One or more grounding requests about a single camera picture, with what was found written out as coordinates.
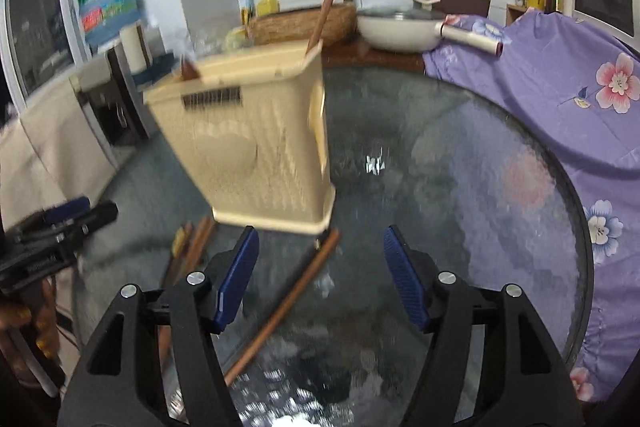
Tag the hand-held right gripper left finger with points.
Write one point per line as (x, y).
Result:
(235, 277)

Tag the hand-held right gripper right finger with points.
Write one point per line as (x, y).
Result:
(405, 277)

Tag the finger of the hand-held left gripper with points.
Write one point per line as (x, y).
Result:
(95, 216)
(70, 208)

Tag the beige plastic utensil holder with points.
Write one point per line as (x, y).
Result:
(280, 132)

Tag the person's left hand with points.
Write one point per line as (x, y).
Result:
(37, 322)

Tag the beige cloth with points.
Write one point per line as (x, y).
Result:
(40, 167)

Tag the grey water dispenser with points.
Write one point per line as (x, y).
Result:
(100, 107)

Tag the clear plastic bag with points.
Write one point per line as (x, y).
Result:
(210, 39)

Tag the wooden vanity counter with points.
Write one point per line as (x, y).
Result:
(380, 59)

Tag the white frying pan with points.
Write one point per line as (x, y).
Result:
(395, 34)

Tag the purple floral cloth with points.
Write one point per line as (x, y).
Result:
(550, 77)

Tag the woven pattern wash basin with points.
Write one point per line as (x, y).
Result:
(300, 24)

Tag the glass pan lid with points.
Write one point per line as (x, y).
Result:
(400, 13)

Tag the yellow soap dispenser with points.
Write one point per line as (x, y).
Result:
(266, 2)

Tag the small wooden box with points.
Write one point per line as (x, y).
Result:
(515, 13)

